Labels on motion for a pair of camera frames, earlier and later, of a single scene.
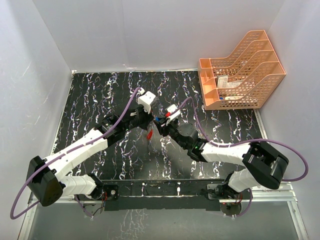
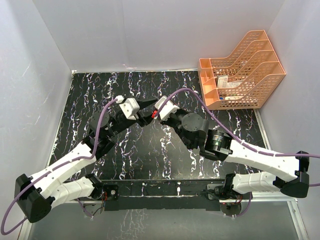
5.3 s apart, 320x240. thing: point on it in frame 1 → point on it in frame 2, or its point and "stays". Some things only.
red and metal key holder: [149, 134] → [154, 113]
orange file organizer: [245, 79] stays
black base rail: [161, 195] stays
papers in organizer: [222, 82] stays
